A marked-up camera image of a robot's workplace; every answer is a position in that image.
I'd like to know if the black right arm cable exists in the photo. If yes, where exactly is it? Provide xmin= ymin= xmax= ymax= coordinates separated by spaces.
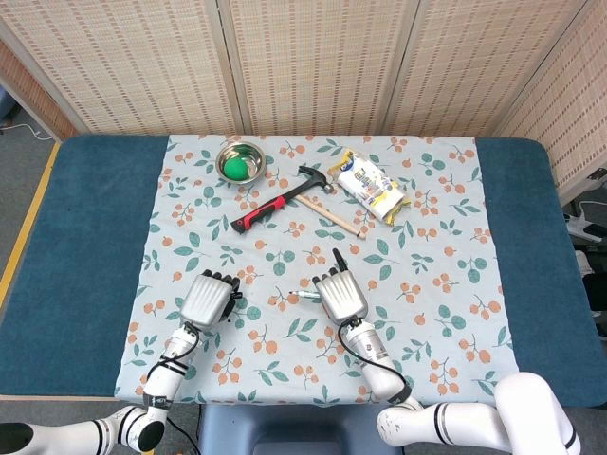
xmin=338 ymin=319 xmax=413 ymax=404

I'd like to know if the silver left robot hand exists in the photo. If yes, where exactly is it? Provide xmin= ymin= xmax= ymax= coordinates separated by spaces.
xmin=178 ymin=268 xmax=246 ymax=331

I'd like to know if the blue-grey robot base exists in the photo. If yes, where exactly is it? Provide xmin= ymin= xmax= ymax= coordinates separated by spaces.
xmin=196 ymin=402 xmax=395 ymax=455

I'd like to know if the stainless steel bowl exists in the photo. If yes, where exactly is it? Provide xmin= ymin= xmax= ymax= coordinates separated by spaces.
xmin=215 ymin=141 xmax=267 ymax=184

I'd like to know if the wooden drumstick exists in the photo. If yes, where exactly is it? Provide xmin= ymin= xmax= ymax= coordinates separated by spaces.
xmin=294 ymin=193 xmax=367 ymax=241

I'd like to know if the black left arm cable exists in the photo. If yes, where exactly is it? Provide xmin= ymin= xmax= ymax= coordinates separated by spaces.
xmin=144 ymin=321 xmax=200 ymax=383

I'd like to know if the green ball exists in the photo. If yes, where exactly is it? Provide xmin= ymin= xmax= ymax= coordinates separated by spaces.
xmin=223 ymin=157 xmax=248 ymax=181

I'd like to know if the white floor cable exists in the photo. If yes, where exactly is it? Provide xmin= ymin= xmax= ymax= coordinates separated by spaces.
xmin=0 ymin=122 xmax=54 ymax=141

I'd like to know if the teal blue table cover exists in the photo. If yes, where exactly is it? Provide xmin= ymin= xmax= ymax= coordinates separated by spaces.
xmin=0 ymin=134 xmax=607 ymax=409

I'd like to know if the floral orange-fruit tablecloth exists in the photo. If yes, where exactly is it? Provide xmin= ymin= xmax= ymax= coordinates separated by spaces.
xmin=113 ymin=134 xmax=521 ymax=409

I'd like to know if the black and red claw hammer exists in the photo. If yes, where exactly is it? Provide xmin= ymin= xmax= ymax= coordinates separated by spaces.
xmin=230 ymin=165 xmax=336 ymax=236

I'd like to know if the white floor device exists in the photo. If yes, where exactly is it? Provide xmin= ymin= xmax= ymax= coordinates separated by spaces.
xmin=562 ymin=201 xmax=607 ymax=244

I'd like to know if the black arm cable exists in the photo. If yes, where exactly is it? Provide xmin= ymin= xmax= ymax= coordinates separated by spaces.
xmin=144 ymin=321 xmax=200 ymax=383
xmin=338 ymin=319 xmax=413 ymax=404

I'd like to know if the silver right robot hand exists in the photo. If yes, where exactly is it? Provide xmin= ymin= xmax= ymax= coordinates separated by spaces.
xmin=310 ymin=247 xmax=369 ymax=326

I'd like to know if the woven folding screen panel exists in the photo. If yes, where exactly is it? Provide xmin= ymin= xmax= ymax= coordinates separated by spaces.
xmin=217 ymin=0 xmax=421 ymax=137
xmin=495 ymin=0 xmax=607 ymax=200
xmin=0 ymin=37 xmax=77 ymax=141
xmin=0 ymin=0 xmax=246 ymax=138
xmin=383 ymin=0 xmax=589 ymax=138

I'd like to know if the white and yellow snack package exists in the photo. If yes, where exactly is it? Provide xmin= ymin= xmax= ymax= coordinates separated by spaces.
xmin=327 ymin=148 xmax=413 ymax=226

